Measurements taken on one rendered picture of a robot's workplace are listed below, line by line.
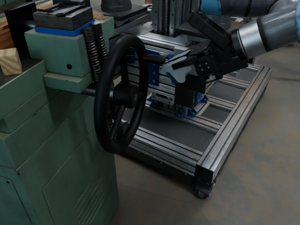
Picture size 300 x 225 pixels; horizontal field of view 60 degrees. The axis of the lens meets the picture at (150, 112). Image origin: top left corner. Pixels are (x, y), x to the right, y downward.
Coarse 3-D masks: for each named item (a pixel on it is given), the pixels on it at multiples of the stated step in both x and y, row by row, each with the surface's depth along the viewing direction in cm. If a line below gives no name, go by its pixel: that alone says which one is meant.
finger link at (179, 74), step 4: (184, 56) 64; (176, 60) 64; (180, 60) 63; (164, 64) 67; (168, 64) 65; (164, 68) 66; (168, 68) 65; (172, 68) 64; (180, 68) 64; (184, 68) 64; (188, 68) 64; (172, 72) 66; (176, 72) 65; (180, 72) 65; (184, 72) 65; (176, 76) 66; (180, 76) 66; (184, 76) 65; (180, 80) 66; (184, 80) 66
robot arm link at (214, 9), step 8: (208, 0) 59; (216, 0) 59; (224, 0) 58; (232, 0) 58; (240, 0) 58; (248, 0) 57; (208, 8) 60; (216, 8) 60; (224, 8) 60; (232, 8) 59; (240, 8) 59; (248, 8) 58; (232, 16) 62; (240, 16) 61
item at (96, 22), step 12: (96, 24) 58; (84, 36) 56; (96, 36) 60; (96, 48) 58; (96, 60) 59; (96, 72) 61; (96, 84) 63; (108, 108) 68; (108, 120) 70; (120, 132) 79
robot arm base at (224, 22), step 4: (200, 0) 100; (200, 4) 100; (200, 8) 100; (208, 16) 98; (212, 16) 98; (216, 16) 98; (224, 16) 98; (228, 16) 100; (212, 20) 98; (216, 20) 98; (220, 20) 99; (224, 20) 99; (228, 20) 100; (220, 24) 100; (224, 24) 99; (228, 24) 101; (224, 28) 100; (228, 28) 102
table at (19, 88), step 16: (112, 32) 89; (32, 64) 57; (0, 80) 51; (16, 80) 52; (32, 80) 57; (48, 80) 60; (64, 80) 58; (80, 80) 58; (0, 96) 50; (16, 96) 53; (0, 112) 50
